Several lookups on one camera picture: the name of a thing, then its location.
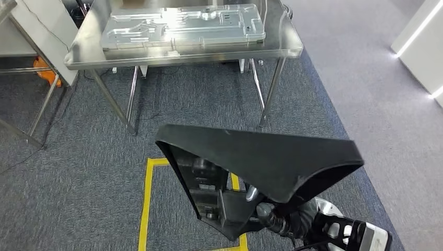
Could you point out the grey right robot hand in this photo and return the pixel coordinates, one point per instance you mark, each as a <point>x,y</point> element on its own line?
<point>277,221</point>

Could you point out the black plastic licence plate bracket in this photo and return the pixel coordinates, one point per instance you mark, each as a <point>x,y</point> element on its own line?
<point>259,156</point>

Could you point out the stainless steel workbench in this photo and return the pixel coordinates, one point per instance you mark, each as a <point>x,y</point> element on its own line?
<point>86,52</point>

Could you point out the stamped metal panel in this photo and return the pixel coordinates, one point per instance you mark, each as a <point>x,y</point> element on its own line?
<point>180,27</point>

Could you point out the white lit partition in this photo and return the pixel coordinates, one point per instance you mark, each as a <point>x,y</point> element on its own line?
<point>425,52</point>

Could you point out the orange object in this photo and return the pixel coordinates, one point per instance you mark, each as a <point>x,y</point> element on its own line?
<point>48,74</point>

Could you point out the steel side table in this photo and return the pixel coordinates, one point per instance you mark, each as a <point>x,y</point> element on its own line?
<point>24,71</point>

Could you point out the white cabinet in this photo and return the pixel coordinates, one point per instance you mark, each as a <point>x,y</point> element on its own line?
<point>52,27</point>

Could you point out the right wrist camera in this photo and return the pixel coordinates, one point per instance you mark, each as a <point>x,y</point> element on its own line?
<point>377,239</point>

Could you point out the white pedestal block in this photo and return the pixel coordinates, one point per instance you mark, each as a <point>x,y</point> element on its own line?
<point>143,71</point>
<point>242,65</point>

